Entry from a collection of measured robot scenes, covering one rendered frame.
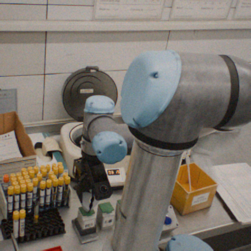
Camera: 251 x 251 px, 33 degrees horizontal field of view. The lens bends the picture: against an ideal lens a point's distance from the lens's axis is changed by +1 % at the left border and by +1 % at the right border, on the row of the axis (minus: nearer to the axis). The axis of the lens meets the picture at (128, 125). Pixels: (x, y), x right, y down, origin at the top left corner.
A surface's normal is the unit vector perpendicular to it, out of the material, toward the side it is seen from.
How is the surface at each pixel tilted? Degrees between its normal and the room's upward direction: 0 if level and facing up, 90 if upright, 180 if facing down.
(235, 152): 0
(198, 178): 90
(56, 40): 90
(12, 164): 93
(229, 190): 1
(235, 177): 1
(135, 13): 95
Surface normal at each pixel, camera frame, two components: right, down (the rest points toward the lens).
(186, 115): 0.28, 0.51
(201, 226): 0.15, -0.85
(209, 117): 0.22, 0.72
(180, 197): -0.85, 0.15
